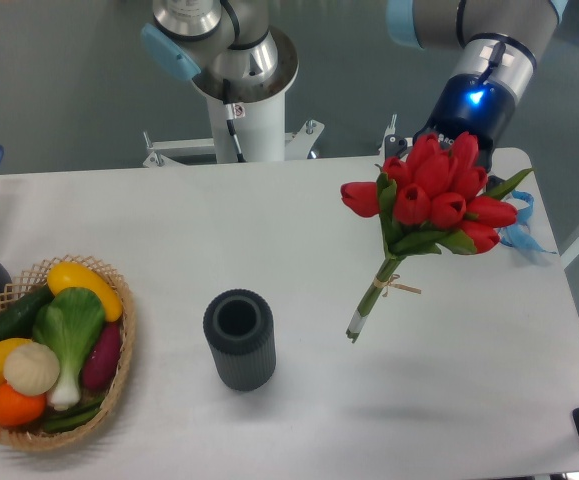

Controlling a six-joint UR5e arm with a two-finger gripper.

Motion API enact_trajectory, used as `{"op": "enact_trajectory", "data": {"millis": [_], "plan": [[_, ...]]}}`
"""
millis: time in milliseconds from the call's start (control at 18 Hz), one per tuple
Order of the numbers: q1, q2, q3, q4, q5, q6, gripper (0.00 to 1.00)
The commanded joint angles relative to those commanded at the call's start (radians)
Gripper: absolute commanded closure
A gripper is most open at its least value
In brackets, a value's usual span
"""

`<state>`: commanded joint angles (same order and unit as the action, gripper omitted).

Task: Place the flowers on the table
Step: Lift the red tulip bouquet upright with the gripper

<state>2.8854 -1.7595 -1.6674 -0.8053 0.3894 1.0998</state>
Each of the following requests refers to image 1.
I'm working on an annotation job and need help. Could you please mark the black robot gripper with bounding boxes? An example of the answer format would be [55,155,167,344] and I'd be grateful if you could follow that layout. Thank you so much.
[413,74,515,170]

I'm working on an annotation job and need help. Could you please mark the red tulip bouquet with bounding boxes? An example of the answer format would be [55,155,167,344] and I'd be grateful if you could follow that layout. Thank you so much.
[340,132,530,341]

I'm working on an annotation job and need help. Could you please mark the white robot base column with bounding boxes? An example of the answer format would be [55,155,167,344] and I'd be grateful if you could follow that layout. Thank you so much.
[140,0,300,164]

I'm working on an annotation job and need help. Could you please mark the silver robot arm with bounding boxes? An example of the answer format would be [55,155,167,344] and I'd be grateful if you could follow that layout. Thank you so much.
[386,0,567,169]

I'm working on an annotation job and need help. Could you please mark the blue ribbon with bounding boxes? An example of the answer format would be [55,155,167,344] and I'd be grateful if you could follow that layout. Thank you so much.
[498,189,556,254]

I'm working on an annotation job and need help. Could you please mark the dark grey ribbed vase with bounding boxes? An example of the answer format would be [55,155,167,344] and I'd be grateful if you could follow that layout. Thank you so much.
[203,289,276,392]

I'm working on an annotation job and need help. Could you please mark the yellow squash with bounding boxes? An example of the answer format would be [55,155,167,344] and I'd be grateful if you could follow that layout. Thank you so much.
[47,261,123,322]

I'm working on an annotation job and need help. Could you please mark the purple sweet potato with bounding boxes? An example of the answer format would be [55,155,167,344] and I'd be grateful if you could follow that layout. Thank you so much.
[81,323,121,391]

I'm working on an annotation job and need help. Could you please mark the green bok choy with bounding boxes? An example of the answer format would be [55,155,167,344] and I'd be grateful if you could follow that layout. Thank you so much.
[32,287,105,411]

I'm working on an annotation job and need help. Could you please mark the green bean pods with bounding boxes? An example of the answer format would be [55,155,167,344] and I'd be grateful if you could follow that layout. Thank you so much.
[41,397,103,434]

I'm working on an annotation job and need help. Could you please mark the dark green cucumber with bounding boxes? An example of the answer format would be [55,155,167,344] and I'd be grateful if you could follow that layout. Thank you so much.
[0,284,54,341]

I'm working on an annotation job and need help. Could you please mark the white garlic bulb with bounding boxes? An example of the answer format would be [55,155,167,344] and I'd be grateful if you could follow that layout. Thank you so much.
[3,342,60,396]

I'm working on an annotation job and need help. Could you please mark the orange fruit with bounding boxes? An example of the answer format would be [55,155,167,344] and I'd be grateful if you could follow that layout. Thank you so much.
[0,383,46,427]

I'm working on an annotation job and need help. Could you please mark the woven wicker basket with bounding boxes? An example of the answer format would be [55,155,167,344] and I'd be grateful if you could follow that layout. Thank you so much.
[0,255,136,452]

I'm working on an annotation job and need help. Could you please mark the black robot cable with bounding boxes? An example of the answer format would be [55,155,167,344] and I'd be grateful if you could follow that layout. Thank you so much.
[221,79,247,164]

